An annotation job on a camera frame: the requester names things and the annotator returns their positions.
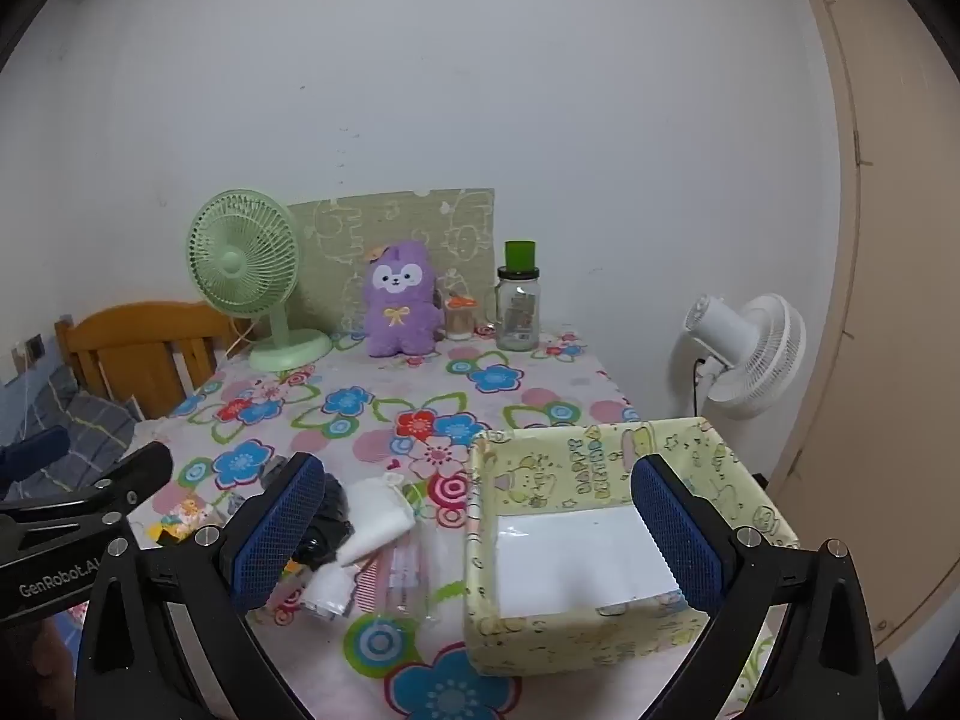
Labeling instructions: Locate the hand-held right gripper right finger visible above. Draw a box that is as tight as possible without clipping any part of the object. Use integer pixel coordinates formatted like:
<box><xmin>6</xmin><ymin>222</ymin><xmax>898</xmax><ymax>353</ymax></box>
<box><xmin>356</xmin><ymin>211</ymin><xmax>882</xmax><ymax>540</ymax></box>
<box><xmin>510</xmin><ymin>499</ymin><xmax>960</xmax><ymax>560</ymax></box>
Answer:
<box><xmin>630</xmin><ymin>454</ymin><xmax>878</xmax><ymax>720</ymax></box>

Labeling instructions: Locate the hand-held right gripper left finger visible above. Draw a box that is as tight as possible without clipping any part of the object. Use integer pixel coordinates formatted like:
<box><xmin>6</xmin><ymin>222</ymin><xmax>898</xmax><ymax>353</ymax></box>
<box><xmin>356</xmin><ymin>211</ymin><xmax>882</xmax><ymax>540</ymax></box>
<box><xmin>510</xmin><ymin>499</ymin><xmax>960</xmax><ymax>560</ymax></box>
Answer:
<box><xmin>73</xmin><ymin>452</ymin><xmax>327</xmax><ymax>720</ymax></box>

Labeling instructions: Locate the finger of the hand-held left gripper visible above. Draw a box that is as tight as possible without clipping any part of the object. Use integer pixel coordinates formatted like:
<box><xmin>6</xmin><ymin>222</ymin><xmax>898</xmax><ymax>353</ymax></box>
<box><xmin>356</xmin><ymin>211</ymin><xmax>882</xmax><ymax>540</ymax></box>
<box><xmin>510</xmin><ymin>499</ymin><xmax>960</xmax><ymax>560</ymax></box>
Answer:
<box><xmin>0</xmin><ymin>442</ymin><xmax>173</xmax><ymax>541</ymax></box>
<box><xmin>0</xmin><ymin>426</ymin><xmax>71</xmax><ymax>482</ymax></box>

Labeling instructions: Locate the black plastic bag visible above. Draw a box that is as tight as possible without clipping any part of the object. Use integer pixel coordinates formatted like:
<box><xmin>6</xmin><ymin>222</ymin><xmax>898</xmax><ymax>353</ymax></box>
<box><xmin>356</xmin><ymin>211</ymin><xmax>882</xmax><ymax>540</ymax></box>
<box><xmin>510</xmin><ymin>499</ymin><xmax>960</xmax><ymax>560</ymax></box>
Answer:
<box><xmin>289</xmin><ymin>469</ymin><xmax>353</xmax><ymax>567</ymax></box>

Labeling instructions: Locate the small white pack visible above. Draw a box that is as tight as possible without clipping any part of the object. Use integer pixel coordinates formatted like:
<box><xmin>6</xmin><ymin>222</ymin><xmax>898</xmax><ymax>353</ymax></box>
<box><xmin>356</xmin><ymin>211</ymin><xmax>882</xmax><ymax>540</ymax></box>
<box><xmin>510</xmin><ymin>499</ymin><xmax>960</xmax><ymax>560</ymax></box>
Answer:
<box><xmin>300</xmin><ymin>566</ymin><xmax>357</xmax><ymax>620</ymax></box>

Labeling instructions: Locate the white drawstring pouch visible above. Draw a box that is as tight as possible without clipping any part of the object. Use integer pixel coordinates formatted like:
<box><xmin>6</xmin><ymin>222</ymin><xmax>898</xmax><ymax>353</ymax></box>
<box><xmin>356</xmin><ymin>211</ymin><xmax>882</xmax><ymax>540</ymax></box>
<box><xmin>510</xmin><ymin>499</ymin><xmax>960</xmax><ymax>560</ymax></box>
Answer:
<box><xmin>334</xmin><ymin>474</ymin><xmax>417</xmax><ymax>567</ymax></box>

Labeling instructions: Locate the pink packet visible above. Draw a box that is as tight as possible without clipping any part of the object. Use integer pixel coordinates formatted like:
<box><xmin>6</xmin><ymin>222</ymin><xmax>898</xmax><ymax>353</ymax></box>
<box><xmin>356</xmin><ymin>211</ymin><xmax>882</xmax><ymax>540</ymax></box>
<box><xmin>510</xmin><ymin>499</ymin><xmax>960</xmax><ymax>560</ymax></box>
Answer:
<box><xmin>350</xmin><ymin>566</ymin><xmax>385</xmax><ymax>618</ymax></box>

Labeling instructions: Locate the yellow printed storage box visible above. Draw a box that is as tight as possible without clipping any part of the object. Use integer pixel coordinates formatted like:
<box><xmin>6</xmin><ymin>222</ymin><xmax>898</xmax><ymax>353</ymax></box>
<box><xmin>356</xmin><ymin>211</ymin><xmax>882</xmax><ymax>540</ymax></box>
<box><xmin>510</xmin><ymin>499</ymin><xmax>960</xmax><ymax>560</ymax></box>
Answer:
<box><xmin>461</xmin><ymin>416</ymin><xmax>800</xmax><ymax>676</ymax></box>

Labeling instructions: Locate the transparent packet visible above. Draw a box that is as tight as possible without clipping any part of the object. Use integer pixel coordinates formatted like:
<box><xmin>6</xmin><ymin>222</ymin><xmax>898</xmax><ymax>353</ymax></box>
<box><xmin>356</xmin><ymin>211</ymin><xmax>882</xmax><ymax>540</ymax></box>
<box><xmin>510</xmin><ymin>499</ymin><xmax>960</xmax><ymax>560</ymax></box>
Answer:
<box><xmin>375</xmin><ymin>521</ymin><xmax>443</xmax><ymax>623</ymax></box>

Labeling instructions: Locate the grey plaid bedding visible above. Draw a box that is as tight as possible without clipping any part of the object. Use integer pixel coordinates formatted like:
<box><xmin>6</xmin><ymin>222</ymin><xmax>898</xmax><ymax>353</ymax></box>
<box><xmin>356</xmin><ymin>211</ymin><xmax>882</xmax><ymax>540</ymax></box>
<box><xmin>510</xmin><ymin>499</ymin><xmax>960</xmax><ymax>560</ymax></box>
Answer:
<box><xmin>0</xmin><ymin>371</ymin><xmax>140</xmax><ymax>500</ymax></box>

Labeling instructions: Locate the floral tablecloth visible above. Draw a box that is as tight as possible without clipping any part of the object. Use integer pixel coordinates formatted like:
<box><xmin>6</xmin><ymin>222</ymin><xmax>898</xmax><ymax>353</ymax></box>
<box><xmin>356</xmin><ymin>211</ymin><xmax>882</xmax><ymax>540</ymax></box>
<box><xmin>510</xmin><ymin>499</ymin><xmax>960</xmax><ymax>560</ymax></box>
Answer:
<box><xmin>67</xmin><ymin>322</ymin><xmax>773</xmax><ymax>720</ymax></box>

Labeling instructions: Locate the white standing fan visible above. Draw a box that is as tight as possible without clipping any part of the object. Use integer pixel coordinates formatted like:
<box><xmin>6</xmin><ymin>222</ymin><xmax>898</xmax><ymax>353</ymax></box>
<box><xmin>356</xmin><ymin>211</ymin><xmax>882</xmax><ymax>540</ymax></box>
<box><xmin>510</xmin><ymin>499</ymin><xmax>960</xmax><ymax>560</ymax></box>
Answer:
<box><xmin>682</xmin><ymin>292</ymin><xmax>807</xmax><ymax>421</ymax></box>

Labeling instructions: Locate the green desk fan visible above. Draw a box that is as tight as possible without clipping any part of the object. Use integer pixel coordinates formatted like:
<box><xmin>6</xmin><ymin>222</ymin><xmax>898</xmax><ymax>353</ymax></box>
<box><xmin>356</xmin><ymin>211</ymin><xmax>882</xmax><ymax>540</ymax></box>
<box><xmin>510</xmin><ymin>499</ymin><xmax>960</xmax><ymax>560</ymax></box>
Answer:
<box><xmin>186</xmin><ymin>190</ymin><xmax>333</xmax><ymax>374</ymax></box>

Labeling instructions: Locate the purple plush toy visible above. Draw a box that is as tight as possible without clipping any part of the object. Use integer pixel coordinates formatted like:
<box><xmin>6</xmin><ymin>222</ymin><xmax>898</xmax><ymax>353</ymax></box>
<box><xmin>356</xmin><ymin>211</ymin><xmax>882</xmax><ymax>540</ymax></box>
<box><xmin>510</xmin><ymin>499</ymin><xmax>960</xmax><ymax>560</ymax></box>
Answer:
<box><xmin>362</xmin><ymin>240</ymin><xmax>445</xmax><ymax>358</ymax></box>

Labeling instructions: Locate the glass jar mug green lid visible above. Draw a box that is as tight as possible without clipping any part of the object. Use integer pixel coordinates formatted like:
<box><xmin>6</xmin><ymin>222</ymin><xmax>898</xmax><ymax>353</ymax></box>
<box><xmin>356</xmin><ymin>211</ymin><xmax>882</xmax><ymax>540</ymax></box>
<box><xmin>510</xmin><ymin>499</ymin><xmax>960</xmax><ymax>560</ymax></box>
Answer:
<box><xmin>491</xmin><ymin>240</ymin><xmax>542</xmax><ymax>352</ymax></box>

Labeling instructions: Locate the cotton swab jar orange lid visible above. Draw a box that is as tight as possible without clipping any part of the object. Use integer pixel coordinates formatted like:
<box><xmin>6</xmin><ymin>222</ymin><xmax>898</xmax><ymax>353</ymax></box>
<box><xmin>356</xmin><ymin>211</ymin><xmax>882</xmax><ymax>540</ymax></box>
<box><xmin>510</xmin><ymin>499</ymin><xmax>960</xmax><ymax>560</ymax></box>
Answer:
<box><xmin>442</xmin><ymin>292</ymin><xmax>479</xmax><ymax>341</ymax></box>

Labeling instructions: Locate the beige door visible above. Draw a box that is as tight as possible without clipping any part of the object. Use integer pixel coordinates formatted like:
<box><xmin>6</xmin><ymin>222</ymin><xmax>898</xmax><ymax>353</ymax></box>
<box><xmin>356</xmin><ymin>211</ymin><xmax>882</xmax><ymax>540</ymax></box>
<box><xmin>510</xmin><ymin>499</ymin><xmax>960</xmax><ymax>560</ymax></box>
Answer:
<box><xmin>765</xmin><ymin>0</ymin><xmax>960</xmax><ymax>653</ymax></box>

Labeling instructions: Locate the green printed board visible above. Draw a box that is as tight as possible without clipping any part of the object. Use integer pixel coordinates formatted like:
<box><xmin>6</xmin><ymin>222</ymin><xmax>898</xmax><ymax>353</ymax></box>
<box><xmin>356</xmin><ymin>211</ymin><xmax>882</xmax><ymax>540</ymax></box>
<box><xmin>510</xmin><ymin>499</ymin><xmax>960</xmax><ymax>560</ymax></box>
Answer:
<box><xmin>287</xmin><ymin>187</ymin><xmax>497</xmax><ymax>335</ymax></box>

